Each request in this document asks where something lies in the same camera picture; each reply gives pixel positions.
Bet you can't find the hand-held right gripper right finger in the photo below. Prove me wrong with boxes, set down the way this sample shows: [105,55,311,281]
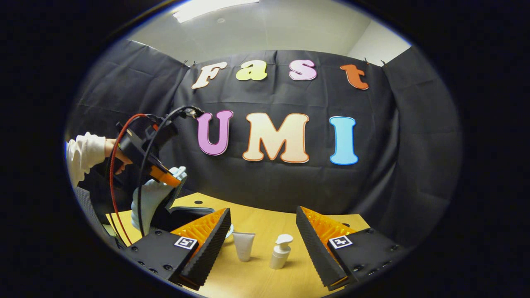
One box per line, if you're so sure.
[295,206,410,292]

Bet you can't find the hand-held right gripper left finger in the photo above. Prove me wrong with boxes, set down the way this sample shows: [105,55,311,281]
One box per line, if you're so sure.
[120,207,232,291]

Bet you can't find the light blue suitcase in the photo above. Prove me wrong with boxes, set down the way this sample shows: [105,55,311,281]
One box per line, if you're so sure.
[131,166,235,240]

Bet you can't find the white squeeze tube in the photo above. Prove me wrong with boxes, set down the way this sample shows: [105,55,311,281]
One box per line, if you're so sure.
[232,232,256,262]

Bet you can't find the white pump bottle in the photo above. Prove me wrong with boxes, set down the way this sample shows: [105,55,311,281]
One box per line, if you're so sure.
[269,234,294,270]

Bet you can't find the black backdrop cloth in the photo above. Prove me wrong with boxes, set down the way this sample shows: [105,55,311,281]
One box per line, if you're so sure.
[64,38,463,249]

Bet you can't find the grey mesh chair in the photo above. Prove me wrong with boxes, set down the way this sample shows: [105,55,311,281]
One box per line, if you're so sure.
[72,186,121,249]

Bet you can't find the ceiling light panel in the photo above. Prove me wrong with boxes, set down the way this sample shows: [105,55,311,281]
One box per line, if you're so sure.
[172,0,259,23]

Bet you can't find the black cable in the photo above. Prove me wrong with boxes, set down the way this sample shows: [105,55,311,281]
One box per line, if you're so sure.
[137,106,204,238]

